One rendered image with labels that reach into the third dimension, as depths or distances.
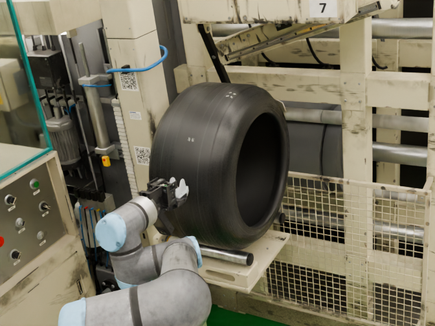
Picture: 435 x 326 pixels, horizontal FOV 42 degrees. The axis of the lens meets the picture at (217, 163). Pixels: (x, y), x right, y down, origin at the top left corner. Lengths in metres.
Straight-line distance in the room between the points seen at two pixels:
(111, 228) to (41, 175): 0.78
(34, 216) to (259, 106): 0.93
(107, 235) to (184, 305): 0.56
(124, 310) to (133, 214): 0.59
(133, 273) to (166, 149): 0.46
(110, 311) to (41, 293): 1.31
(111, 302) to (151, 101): 1.14
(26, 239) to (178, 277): 1.27
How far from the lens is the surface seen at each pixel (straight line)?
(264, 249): 2.20
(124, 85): 2.02
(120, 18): 1.94
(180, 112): 1.84
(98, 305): 0.98
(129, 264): 1.52
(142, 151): 2.09
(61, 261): 2.30
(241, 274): 2.00
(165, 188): 1.62
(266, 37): 2.13
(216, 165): 1.73
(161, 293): 0.97
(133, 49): 1.94
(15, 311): 2.20
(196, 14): 2.08
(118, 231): 1.47
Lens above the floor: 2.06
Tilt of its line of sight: 26 degrees down
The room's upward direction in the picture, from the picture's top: 8 degrees counter-clockwise
